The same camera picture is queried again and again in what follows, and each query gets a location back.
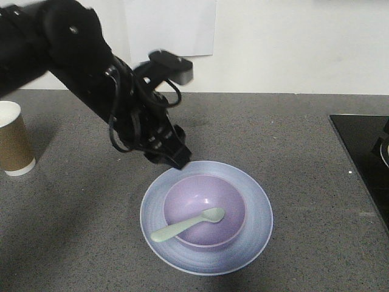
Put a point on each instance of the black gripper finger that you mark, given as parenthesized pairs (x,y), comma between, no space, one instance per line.
(180,155)
(160,158)

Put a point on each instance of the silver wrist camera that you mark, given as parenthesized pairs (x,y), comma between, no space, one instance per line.
(180,70)

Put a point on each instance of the black glass stove top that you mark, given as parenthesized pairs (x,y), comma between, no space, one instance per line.
(365,138)

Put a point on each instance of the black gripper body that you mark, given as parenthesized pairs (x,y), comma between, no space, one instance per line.
(150,128)

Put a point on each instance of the light blue round plate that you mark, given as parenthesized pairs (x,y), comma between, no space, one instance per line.
(208,249)

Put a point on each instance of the brown paper cup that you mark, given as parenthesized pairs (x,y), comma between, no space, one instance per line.
(17,156)

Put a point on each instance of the white paper sheet on wall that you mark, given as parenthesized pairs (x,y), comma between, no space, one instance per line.
(185,28)

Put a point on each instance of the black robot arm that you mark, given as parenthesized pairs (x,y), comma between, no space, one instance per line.
(65,38)

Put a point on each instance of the pale green plastic spoon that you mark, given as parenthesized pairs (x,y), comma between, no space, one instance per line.
(212,215)

